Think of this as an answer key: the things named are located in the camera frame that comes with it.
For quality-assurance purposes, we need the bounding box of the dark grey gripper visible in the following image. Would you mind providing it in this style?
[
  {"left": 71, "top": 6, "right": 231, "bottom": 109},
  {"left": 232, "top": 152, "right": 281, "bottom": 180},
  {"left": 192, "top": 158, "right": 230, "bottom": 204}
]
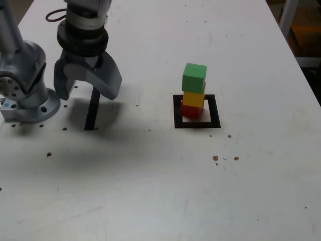
[{"left": 53, "top": 49, "right": 123, "bottom": 100}]

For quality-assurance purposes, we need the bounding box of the green cube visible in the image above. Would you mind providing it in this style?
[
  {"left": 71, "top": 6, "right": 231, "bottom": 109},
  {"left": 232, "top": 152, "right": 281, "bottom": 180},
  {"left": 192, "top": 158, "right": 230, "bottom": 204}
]
[{"left": 182, "top": 63, "right": 208, "bottom": 93}]

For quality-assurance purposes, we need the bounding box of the yellow cube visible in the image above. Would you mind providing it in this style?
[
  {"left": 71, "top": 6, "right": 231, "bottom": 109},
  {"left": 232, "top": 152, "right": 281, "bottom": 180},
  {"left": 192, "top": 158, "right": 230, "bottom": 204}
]
[{"left": 183, "top": 82, "right": 207, "bottom": 108}]

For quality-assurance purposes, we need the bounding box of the red cube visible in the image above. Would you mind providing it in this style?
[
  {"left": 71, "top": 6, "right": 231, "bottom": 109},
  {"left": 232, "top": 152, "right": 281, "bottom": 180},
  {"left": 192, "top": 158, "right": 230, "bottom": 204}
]
[{"left": 181, "top": 99, "right": 204, "bottom": 118}]

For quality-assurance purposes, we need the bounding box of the black tape square outline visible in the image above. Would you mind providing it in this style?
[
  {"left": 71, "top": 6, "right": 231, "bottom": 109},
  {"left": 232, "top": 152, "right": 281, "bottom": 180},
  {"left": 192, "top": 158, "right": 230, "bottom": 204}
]
[{"left": 173, "top": 94, "right": 222, "bottom": 130}]

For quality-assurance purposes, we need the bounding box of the black tape strip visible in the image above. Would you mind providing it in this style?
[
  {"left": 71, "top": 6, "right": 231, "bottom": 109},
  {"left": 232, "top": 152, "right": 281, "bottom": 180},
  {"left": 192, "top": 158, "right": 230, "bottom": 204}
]
[{"left": 84, "top": 87, "right": 101, "bottom": 131}]

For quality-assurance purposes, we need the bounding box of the brown cardboard box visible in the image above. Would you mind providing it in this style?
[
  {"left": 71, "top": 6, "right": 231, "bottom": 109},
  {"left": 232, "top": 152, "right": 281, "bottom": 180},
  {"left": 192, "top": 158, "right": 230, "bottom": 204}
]
[{"left": 288, "top": 17, "right": 321, "bottom": 57}]

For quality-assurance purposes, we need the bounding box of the black cable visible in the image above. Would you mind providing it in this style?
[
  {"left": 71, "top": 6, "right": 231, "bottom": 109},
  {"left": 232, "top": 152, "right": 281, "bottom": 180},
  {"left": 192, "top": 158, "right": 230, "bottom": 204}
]
[{"left": 46, "top": 9, "right": 68, "bottom": 23}]

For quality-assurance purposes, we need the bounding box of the white metal shelf frame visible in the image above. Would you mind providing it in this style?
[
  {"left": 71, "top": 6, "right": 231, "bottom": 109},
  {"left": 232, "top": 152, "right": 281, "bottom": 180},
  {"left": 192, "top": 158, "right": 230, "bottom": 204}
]
[{"left": 278, "top": 0, "right": 321, "bottom": 68}]

